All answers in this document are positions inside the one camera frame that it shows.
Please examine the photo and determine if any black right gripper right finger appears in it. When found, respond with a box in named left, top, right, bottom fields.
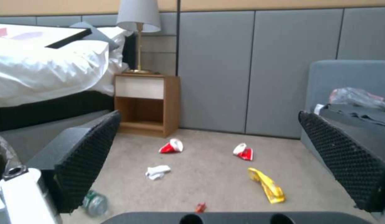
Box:
left=298, top=110, right=385, bottom=213

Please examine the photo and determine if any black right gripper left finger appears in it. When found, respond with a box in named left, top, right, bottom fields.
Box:
left=0, top=110, right=122, bottom=224

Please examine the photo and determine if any dark clothing pile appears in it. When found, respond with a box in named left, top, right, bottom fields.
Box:
left=314, top=103, right=385, bottom=129

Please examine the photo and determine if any clear plastic bottle green label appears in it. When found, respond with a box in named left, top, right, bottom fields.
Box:
left=82, top=190, right=109, bottom=217

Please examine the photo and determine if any crumpled clear plastic bag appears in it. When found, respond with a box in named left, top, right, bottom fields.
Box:
left=329, top=87, right=385, bottom=111

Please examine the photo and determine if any grey upholstered armchair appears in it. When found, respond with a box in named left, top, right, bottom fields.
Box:
left=299, top=60, right=385, bottom=164

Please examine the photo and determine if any crumpled white tissue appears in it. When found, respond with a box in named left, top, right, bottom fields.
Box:
left=144, top=165, right=172, bottom=181

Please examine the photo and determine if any yellow snack wrapper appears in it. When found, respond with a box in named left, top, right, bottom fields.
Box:
left=247, top=167, right=287, bottom=204

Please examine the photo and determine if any wooden nightstand with white drawer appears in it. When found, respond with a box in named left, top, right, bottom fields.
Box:
left=113, top=72, right=181, bottom=138

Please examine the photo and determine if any crushed red paper cup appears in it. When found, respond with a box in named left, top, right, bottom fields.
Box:
left=232, top=142, right=255, bottom=161
left=158, top=138, right=184, bottom=154

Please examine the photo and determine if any bed with white duvet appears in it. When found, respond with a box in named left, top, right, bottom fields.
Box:
left=0, top=22, right=139, bottom=164

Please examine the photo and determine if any white pillow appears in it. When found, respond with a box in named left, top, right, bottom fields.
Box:
left=96, top=27, right=134, bottom=74

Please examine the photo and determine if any black framed board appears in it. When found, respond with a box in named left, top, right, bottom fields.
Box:
left=44, top=27, right=100, bottom=49

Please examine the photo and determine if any brass lamp with white shade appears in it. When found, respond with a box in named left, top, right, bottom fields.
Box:
left=116, top=0, right=162, bottom=75

